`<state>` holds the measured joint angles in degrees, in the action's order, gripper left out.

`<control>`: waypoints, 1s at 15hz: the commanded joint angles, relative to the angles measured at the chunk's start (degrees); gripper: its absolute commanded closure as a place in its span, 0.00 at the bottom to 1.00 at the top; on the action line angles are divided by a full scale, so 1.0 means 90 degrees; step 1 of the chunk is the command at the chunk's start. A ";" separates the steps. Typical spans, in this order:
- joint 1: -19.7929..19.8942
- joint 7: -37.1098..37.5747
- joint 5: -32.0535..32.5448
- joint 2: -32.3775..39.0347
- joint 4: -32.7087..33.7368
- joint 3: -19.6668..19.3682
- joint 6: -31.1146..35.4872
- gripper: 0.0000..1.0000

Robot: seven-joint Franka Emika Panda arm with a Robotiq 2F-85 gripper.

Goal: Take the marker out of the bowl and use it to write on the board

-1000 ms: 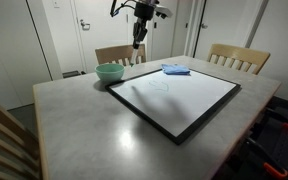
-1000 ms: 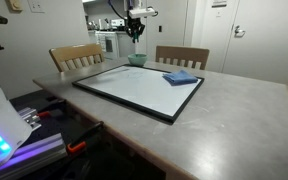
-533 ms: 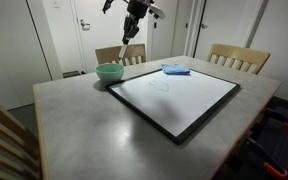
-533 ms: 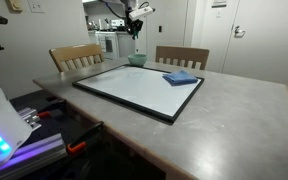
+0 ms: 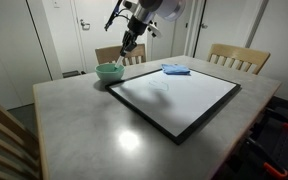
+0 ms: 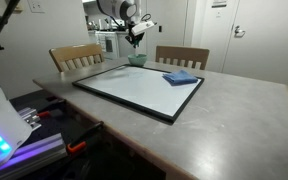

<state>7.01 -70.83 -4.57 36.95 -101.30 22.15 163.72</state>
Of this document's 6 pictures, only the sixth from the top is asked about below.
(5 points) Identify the silver metal bracket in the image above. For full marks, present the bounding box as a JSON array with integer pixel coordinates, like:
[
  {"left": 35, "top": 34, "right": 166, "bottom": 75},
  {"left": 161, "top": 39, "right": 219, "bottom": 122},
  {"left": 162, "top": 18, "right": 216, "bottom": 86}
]
[{"left": 16, "top": 106, "right": 43, "bottom": 132}]

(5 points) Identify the black and blue arm cable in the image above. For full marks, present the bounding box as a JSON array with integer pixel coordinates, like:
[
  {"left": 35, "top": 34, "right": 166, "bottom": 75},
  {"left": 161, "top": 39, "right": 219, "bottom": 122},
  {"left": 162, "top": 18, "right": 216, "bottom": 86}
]
[{"left": 107, "top": 11, "right": 128, "bottom": 31}]

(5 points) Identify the folded blue cloth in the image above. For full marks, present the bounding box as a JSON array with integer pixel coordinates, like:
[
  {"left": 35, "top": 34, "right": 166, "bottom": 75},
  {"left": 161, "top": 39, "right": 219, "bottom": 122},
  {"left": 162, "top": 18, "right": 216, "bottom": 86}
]
[{"left": 161, "top": 69, "right": 199, "bottom": 87}]

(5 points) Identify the grey kitchen cabinet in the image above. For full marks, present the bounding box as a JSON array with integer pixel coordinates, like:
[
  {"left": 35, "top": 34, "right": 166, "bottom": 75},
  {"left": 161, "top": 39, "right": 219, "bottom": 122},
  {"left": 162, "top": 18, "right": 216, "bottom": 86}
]
[{"left": 117, "top": 32, "right": 136, "bottom": 58}]

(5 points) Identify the aluminium profile rail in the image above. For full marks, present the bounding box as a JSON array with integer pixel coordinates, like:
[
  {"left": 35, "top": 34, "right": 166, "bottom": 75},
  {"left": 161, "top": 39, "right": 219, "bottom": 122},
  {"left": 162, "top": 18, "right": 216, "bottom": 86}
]
[{"left": 0, "top": 132, "right": 68, "bottom": 180}]

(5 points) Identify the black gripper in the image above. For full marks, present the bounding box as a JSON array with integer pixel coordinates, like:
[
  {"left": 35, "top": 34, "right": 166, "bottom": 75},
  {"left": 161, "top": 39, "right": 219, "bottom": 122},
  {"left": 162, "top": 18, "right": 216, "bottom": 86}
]
[{"left": 124, "top": 30, "right": 146, "bottom": 49}]

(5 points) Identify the white double switch plate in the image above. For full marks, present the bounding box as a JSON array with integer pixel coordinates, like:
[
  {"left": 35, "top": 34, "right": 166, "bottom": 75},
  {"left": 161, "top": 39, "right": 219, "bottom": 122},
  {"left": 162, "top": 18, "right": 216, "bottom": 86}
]
[{"left": 27, "top": 0, "right": 46, "bottom": 14}]

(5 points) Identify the silver lever door handle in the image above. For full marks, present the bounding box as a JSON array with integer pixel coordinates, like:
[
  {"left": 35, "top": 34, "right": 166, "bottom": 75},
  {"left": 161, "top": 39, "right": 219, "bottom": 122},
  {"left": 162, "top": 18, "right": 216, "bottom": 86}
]
[{"left": 233, "top": 25, "right": 247, "bottom": 39}]

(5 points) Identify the wooden slat-back chair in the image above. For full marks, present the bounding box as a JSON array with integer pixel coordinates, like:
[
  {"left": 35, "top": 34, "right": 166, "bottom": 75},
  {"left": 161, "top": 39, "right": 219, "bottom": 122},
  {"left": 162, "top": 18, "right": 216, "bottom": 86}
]
[
  {"left": 48, "top": 43, "right": 106, "bottom": 73},
  {"left": 154, "top": 45, "right": 211, "bottom": 71}
]

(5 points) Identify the black clamp with orange grip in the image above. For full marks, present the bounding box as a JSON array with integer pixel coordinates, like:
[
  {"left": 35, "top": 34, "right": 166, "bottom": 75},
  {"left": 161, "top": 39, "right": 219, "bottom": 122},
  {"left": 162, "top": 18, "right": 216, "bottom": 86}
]
[{"left": 66, "top": 120, "right": 105, "bottom": 155}]

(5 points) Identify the beige wall thermostat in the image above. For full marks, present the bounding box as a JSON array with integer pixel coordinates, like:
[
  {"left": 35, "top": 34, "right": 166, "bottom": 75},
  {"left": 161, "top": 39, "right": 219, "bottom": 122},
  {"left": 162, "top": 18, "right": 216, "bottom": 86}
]
[{"left": 11, "top": 0, "right": 25, "bottom": 14}]

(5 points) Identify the black framed whiteboard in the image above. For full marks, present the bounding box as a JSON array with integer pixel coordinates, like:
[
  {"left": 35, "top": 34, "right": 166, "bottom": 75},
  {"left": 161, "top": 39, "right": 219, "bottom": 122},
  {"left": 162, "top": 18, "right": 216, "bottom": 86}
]
[{"left": 71, "top": 63, "right": 206, "bottom": 125}]

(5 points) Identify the white kitchen oven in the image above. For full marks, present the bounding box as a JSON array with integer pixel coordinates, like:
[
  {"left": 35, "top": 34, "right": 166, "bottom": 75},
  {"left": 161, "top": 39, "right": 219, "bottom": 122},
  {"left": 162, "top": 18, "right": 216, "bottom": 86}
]
[{"left": 94, "top": 31, "right": 120, "bottom": 61}]

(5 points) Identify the door sign plaque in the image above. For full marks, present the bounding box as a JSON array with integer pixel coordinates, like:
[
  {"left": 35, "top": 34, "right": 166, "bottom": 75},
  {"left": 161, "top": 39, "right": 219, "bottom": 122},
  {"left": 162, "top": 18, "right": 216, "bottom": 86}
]
[{"left": 211, "top": 0, "right": 228, "bottom": 9}]

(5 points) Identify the black clamp with red grip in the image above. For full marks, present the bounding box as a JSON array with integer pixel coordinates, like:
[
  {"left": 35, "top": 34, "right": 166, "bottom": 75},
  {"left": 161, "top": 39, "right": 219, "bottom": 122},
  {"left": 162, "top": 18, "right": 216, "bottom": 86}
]
[{"left": 36, "top": 98, "right": 67, "bottom": 120}]

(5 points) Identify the white door with lever handle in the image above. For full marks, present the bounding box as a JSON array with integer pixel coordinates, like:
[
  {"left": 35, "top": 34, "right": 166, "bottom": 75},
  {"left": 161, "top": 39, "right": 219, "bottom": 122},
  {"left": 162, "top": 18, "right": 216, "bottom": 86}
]
[{"left": 221, "top": 0, "right": 288, "bottom": 86}]

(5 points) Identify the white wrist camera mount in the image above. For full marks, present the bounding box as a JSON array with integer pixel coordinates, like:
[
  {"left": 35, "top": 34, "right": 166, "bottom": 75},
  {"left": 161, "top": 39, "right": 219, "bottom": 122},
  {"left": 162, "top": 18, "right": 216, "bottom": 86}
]
[{"left": 130, "top": 19, "right": 158, "bottom": 36}]

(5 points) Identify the mint green bowl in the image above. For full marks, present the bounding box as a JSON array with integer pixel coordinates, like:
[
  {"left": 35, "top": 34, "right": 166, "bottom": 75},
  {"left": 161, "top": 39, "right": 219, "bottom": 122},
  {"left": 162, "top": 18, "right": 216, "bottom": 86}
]
[{"left": 127, "top": 53, "right": 149, "bottom": 67}]

